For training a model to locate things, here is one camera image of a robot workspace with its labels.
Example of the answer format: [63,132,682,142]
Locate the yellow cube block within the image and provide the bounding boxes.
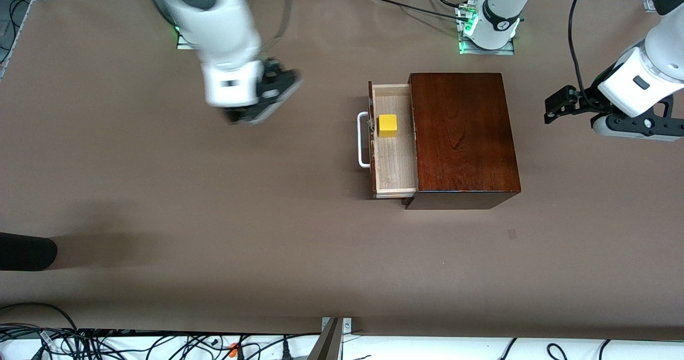
[377,114,399,138]

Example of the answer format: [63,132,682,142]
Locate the light wood drawer white handle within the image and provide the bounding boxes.
[357,81,419,199]

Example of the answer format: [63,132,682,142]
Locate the dark brown wooden cabinet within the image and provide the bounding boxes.
[403,72,522,210]

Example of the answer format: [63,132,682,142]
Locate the black rounded cylinder object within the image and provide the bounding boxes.
[0,232,58,271]

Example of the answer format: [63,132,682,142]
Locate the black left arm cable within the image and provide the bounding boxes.
[566,0,604,109]

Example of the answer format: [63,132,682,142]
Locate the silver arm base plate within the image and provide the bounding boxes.
[455,0,516,56]
[176,26,210,51]

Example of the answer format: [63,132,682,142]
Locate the small silver mounting bracket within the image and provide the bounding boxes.
[321,317,352,334]

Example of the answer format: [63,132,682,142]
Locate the aluminium profile post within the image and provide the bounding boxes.
[307,317,345,360]

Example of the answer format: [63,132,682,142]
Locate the tangled black floor cables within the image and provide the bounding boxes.
[0,325,321,360]

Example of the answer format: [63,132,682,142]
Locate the black looped floor cable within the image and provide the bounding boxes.
[0,302,81,350]

